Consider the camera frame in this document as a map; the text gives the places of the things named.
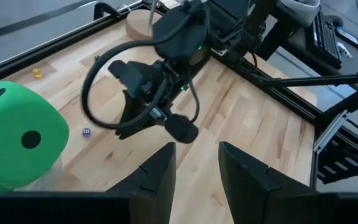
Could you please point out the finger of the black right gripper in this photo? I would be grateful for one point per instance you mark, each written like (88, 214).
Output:
(129, 109)
(135, 130)

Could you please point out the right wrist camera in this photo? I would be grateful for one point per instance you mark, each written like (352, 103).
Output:
(182, 34)

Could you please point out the white cylinder lamp, wooden base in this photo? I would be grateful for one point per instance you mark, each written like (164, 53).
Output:
(138, 21)

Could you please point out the small purple die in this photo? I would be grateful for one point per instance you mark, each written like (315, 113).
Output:
(86, 132)

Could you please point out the black diagonal beam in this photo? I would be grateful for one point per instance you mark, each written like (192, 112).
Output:
(315, 81)

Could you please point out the white curved plastic object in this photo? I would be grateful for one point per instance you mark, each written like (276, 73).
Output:
(300, 9)

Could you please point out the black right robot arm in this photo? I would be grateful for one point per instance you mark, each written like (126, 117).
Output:
(235, 21)

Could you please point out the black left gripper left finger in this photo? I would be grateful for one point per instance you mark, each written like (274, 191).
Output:
(73, 208)

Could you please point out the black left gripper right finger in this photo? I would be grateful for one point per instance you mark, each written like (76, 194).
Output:
(275, 202)

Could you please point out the black smartphone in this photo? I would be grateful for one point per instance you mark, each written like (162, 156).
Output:
(350, 38)

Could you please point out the black aluminium table frame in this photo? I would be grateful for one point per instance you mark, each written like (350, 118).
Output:
(42, 49)

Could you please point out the small dark die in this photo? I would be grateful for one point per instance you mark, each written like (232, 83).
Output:
(96, 58)

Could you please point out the small yellow die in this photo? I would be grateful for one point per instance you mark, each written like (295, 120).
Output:
(37, 73)

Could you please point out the backlit keyboard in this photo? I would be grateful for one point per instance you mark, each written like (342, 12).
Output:
(326, 37)

